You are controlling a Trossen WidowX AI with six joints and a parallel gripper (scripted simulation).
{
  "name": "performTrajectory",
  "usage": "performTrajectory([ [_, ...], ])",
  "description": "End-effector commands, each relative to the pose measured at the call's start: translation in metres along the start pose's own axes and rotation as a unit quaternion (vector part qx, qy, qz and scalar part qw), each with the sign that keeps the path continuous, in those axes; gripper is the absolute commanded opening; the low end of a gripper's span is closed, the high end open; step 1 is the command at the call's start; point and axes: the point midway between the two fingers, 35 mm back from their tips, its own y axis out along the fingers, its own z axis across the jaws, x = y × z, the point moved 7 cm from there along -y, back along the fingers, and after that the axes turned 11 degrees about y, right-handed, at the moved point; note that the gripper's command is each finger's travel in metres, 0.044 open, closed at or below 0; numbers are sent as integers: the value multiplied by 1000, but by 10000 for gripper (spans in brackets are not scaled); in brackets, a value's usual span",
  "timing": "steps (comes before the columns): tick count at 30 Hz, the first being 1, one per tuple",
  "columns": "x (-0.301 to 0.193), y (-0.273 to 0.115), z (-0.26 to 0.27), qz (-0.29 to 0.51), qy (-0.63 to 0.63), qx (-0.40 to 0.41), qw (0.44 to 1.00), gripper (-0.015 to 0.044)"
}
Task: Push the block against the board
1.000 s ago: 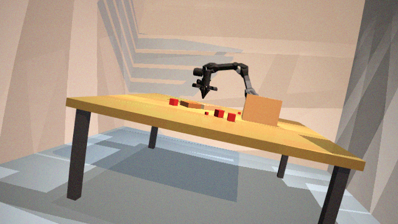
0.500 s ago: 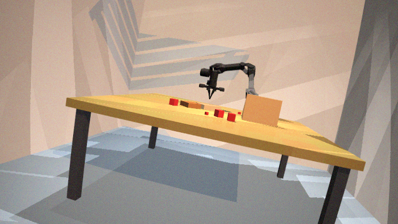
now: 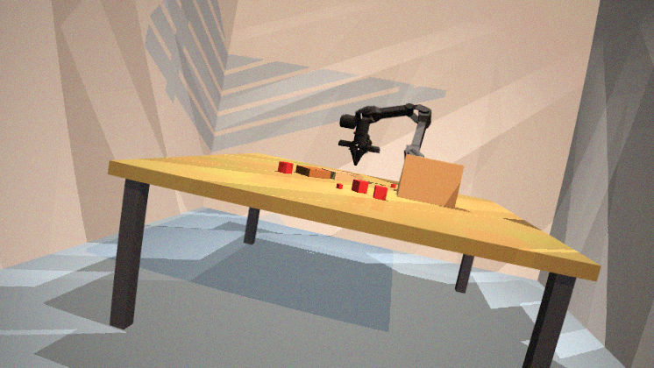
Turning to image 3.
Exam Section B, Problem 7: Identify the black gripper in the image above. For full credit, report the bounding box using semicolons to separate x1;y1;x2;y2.
338;130;380;166

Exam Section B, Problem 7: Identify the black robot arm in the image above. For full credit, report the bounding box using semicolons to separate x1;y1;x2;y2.
339;103;432;161

